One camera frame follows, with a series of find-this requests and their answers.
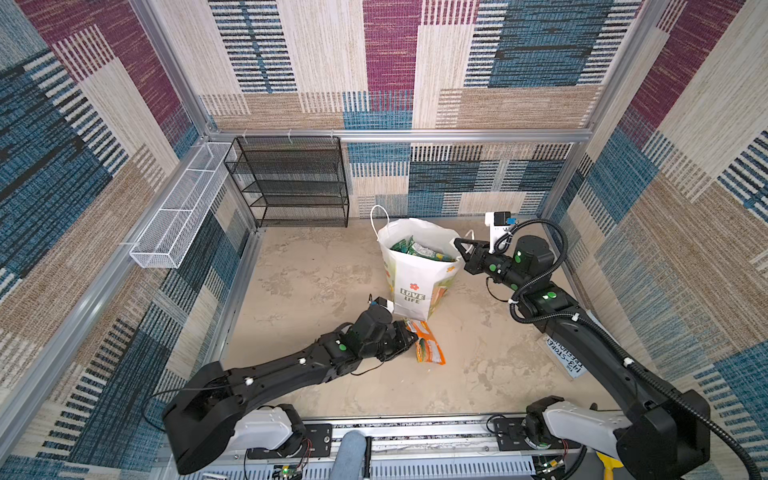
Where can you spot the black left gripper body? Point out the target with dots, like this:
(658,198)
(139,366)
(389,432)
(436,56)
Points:
(394,343)

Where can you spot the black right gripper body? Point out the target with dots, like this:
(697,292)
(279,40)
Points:
(496,265)

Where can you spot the orange snack bag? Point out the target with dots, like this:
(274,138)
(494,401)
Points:
(428,349)

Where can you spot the white paper bag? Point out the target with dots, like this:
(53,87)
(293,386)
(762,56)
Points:
(417,285)

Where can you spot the green snack bag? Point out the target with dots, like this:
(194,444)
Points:
(410,246)

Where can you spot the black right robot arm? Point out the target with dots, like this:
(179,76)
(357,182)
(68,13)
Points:
(662,433)

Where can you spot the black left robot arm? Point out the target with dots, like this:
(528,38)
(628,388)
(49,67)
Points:
(201,418)

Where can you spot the grey cylinder at front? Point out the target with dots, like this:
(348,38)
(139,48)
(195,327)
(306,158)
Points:
(350,458)

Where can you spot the yellow plastic shovel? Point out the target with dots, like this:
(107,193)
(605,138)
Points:
(610,464)

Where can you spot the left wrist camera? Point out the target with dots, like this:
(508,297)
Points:
(382,302)

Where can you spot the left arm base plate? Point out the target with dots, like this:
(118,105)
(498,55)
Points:
(317,439)

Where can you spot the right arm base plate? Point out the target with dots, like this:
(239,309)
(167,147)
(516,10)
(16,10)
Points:
(510,435)

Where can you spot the black wire shelf rack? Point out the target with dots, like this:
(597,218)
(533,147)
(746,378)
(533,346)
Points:
(291,181)

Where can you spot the white wire mesh basket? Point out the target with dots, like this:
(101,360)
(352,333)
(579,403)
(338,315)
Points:
(167,238)

